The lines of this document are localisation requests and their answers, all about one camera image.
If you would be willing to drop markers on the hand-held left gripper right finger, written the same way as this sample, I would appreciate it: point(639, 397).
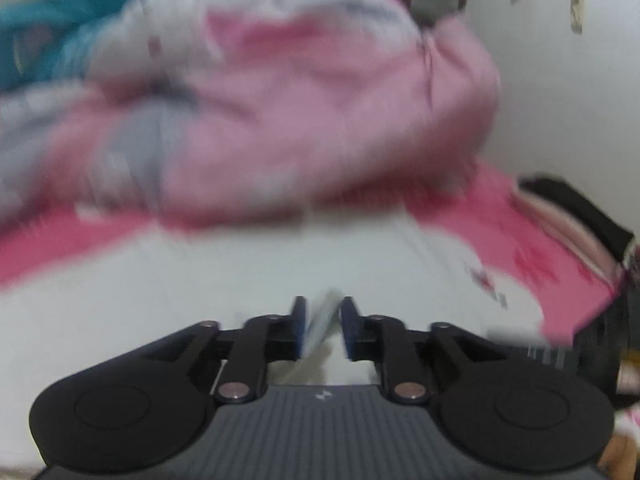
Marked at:
point(347, 332)

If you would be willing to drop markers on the pink floral duvet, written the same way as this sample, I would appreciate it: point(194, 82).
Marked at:
point(325, 110)

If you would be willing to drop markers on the black garment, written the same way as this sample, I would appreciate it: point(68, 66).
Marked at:
point(575, 195)

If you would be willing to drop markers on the teal patterned blanket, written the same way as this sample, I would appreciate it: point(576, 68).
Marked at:
point(45, 35)

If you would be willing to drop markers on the pink floral bed sheet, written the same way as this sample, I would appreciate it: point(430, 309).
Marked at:
point(540, 260)

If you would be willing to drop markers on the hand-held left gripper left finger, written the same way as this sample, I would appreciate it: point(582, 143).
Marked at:
point(299, 330)

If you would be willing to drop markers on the white shirt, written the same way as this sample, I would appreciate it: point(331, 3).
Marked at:
point(250, 270)

